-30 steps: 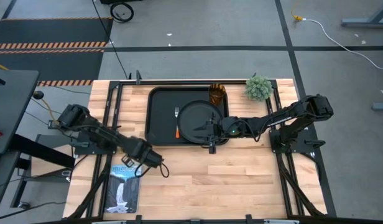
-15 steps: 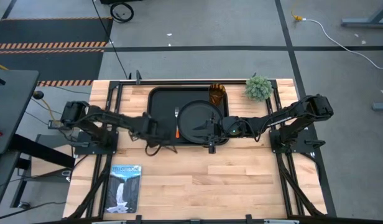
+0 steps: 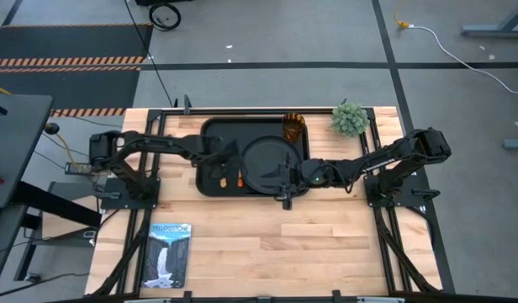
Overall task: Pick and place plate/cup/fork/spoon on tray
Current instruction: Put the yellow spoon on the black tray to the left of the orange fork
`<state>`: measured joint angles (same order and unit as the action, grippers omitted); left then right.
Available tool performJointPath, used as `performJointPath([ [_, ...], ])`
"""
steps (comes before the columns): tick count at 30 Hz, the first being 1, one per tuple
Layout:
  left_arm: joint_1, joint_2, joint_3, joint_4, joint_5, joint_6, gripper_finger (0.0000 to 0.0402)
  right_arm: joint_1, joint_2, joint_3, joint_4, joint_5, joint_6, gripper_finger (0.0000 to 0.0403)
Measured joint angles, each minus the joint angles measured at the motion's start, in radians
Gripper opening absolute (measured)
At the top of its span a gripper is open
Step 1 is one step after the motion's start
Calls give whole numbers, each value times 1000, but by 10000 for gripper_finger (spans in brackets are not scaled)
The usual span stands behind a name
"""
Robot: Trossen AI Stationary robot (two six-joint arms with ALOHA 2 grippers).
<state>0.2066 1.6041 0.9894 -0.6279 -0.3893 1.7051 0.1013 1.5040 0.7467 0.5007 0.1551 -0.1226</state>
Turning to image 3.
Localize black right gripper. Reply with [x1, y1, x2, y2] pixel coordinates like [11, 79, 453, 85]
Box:
[261, 151, 332, 211]

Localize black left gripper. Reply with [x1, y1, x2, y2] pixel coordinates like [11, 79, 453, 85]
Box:
[198, 137, 243, 183]

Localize black round plate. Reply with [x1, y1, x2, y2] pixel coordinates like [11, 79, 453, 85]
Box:
[240, 135, 304, 196]

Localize amber faceted glass cup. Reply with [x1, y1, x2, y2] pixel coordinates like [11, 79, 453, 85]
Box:
[282, 112, 306, 143]

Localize black rectangular serving tray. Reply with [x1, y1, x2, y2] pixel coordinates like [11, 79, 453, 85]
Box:
[195, 116, 311, 198]

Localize green plant in white pot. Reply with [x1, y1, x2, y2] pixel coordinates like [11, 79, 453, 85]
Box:
[330, 103, 370, 138]

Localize Yellowstone waterfall poster card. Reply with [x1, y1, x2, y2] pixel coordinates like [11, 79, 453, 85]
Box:
[140, 222, 193, 290]

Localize small black control box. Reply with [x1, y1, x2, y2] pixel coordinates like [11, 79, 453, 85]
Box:
[64, 162, 93, 176]

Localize black desk stand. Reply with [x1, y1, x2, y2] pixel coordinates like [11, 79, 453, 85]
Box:
[0, 180, 103, 295]

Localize black hazard-striped floor mat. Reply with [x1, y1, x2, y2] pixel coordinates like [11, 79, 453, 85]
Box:
[0, 23, 154, 118]

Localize grey desk top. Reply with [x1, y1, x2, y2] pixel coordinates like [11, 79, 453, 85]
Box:
[0, 93, 54, 210]

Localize grey metal table legs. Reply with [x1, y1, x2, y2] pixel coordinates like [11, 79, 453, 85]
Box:
[460, 0, 518, 39]

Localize black aluminium table frame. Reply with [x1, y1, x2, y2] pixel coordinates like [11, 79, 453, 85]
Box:
[90, 95, 443, 303]

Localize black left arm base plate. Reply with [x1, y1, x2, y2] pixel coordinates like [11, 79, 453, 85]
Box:
[99, 176, 161, 210]

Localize long black cable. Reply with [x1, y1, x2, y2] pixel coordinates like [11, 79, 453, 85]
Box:
[123, 0, 175, 109]

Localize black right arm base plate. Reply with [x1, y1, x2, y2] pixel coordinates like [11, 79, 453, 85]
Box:
[363, 171, 431, 209]

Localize yellow cable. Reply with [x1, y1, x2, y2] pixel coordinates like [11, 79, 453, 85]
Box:
[56, 133, 77, 165]

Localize coiled black cable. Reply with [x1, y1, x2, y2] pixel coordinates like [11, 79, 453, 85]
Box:
[148, 3, 182, 33]

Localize yellow cable plug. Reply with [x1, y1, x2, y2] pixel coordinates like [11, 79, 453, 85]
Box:
[393, 0, 412, 29]

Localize white floor cable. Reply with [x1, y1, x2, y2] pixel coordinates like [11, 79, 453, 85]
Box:
[410, 24, 518, 94]

